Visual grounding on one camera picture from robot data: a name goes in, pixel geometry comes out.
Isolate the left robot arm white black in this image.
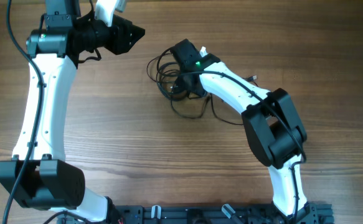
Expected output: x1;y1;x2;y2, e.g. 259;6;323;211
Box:
0;0;145;223

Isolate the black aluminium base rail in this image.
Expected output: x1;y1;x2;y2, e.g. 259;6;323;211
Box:
56;203;334;224

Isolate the black usb cable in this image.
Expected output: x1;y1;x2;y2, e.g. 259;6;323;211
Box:
146;46;212;119
199;74;258;126

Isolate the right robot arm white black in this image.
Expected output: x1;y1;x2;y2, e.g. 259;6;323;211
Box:
169;39;307;217

